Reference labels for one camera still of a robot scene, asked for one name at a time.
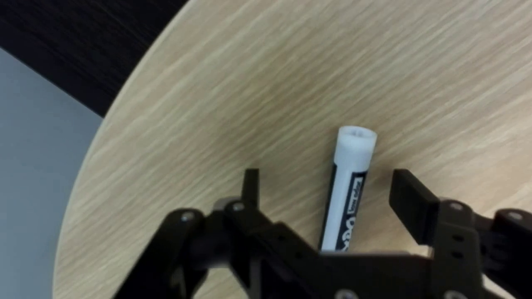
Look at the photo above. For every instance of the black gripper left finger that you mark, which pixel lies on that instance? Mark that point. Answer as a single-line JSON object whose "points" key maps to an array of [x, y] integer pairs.
{"points": [[242, 215]]}

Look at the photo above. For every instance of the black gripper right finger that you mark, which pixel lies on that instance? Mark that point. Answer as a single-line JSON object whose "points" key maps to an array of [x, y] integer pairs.
{"points": [[430, 220]]}

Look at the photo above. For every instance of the black and white marker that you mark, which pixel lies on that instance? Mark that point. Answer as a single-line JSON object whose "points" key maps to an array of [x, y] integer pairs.
{"points": [[353, 156]]}

